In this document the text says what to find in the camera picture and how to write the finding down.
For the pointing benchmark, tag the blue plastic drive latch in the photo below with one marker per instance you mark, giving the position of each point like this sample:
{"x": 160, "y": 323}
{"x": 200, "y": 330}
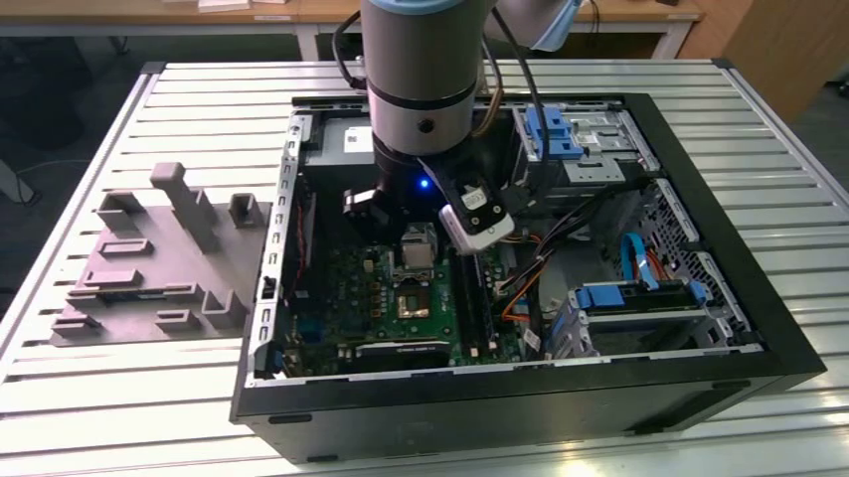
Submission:
{"x": 561, "y": 134}

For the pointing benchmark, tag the wooden cabinet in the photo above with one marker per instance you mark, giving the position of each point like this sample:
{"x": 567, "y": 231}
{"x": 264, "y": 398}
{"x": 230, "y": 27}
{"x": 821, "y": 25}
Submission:
{"x": 782, "y": 49}

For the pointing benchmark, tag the green motherboard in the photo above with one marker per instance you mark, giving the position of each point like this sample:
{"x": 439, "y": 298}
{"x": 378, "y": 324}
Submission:
{"x": 358, "y": 298}

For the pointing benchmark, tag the grey plastic parts rack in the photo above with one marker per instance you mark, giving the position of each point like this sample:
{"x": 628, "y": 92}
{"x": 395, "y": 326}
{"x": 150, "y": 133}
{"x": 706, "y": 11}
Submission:
{"x": 179, "y": 258}

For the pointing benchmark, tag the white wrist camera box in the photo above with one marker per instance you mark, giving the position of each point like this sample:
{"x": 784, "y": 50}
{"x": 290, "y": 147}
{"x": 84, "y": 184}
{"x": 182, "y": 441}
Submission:
{"x": 474, "y": 241}

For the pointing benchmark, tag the small white box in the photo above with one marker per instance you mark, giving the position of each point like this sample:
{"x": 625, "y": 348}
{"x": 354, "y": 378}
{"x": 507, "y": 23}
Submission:
{"x": 222, "y": 5}

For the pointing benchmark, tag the grey metal drive cage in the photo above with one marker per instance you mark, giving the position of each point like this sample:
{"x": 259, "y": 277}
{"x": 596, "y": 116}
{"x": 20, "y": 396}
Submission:
{"x": 590, "y": 171}

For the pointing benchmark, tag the hard disk in blue carrier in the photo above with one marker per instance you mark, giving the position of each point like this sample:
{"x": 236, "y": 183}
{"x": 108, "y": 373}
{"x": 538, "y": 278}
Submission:
{"x": 600, "y": 297}

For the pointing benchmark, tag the CPU socket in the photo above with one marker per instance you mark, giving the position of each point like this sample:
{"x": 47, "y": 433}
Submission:
{"x": 414, "y": 305}

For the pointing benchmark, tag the silver CPU green edge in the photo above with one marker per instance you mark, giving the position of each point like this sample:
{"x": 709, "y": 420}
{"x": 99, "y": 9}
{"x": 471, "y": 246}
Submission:
{"x": 417, "y": 256}

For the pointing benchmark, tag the black RAM slot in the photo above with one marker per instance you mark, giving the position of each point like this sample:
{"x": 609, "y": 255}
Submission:
{"x": 466, "y": 298}
{"x": 485, "y": 298}

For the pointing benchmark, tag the grey metal disk bay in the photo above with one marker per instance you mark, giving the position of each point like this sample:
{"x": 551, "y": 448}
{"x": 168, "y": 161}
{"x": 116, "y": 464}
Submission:
{"x": 650, "y": 314}

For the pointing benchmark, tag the dark RAM stick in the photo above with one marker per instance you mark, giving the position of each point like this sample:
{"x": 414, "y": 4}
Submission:
{"x": 136, "y": 296}

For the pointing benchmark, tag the black open PC case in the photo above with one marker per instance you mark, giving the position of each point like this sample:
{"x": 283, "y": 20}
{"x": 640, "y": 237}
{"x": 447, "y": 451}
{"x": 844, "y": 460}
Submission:
{"x": 465, "y": 407}

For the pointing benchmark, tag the grey power supply unit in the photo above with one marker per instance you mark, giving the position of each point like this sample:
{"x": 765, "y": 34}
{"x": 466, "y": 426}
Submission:
{"x": 335, "y": 144}

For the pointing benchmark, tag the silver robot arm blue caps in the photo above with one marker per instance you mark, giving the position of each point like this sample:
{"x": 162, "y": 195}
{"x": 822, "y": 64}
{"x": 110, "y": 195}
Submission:
{"x": 418, "y": 59}

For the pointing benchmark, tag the black graphics card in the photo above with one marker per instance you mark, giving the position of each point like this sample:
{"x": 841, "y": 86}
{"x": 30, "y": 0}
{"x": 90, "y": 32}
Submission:
{"x": 398, "y": 355}

